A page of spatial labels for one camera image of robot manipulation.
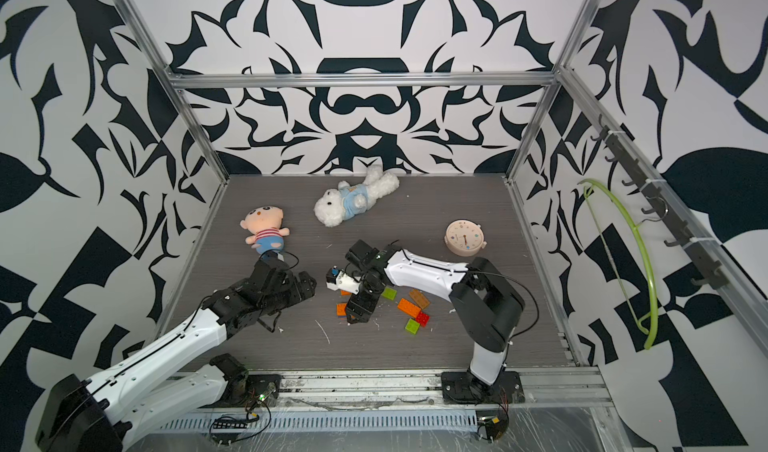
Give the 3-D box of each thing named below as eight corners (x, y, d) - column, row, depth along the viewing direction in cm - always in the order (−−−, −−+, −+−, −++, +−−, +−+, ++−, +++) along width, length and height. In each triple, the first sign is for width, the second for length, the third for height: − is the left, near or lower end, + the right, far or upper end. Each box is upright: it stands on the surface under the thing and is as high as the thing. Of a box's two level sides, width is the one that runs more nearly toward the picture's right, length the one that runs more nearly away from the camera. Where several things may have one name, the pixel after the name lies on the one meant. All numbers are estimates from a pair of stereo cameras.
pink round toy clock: (447, 256, 99) (448, 252, 97) (442, 223, 107) (443, 219, 105) (487, 256, 99) (489, 252, 97) (479, 223, 107) (481, 219, 106)
